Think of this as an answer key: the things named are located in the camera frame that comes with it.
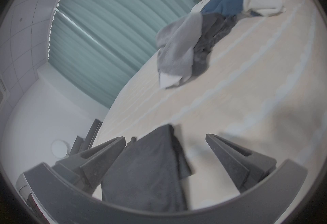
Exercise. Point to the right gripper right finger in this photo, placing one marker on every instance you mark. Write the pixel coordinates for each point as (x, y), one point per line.
(235, 164)

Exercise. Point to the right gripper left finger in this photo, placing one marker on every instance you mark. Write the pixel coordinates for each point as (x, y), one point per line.
(99, 164)

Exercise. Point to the black T-shirt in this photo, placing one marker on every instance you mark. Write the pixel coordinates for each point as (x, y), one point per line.
(148, 166)

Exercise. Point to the bed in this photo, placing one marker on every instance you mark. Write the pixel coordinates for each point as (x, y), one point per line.
(255, 77)

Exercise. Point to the pile of clothes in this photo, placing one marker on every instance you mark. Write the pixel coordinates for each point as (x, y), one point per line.
(178, 46)

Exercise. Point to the black chest of drawers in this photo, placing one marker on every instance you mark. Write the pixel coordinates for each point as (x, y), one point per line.
(88, 136)

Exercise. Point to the round white lamp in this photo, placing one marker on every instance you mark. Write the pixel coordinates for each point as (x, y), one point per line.
(59, 148)

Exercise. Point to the blue-green curtain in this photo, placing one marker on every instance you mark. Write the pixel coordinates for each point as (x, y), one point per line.
(122, 0)
(89, 59)

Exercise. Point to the white printed pillow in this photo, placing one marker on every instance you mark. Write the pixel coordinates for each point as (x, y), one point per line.
(204, 2)

